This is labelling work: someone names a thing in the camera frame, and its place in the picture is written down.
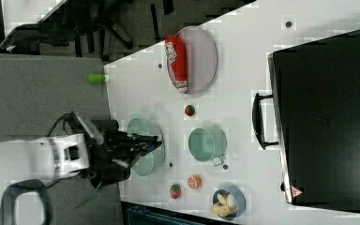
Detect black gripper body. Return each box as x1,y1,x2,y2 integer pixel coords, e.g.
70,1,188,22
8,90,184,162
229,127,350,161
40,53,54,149
71,112,144,188

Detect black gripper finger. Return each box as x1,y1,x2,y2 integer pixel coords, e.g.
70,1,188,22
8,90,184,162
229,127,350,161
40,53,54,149
134,135,162,155

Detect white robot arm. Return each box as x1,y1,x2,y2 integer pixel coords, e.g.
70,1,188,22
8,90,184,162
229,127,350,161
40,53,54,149
0,112,162,189

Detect silver black toaster oven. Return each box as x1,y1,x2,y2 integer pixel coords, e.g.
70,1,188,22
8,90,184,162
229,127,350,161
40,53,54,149
268,29,360,213

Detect green oval colander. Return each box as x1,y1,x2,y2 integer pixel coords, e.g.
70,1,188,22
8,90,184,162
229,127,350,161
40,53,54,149
127,118,166,176

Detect red strawberry toy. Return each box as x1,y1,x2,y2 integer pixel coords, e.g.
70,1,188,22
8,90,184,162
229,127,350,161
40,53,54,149
170,184,182,200

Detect small red tomato toy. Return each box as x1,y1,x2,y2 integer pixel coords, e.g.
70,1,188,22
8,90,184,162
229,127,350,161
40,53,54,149
185,105,195,117

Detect green metal mug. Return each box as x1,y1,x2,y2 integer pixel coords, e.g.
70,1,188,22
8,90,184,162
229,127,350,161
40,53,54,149
187,127,227,167

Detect orange slice toy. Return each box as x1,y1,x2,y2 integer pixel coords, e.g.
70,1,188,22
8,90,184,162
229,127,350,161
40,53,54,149
187,174,202,189

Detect green cylinder object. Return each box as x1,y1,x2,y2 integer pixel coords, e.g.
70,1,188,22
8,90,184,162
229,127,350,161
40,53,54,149
87,73,110,83

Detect red ketchup bottle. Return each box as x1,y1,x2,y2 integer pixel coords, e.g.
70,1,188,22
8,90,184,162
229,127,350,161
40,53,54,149
165,36,188,93

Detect grey round plate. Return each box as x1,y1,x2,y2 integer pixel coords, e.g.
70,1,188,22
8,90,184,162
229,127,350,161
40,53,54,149
166,26,218,95

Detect yellow banana toy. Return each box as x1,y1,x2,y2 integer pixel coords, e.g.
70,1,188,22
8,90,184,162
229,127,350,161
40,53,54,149
210,193,238,218

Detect blue bowl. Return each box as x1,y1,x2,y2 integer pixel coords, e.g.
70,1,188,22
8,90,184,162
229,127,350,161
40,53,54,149
212,186,247,220

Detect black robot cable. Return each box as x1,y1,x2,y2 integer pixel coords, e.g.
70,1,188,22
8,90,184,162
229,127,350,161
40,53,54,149
46,112,76,138

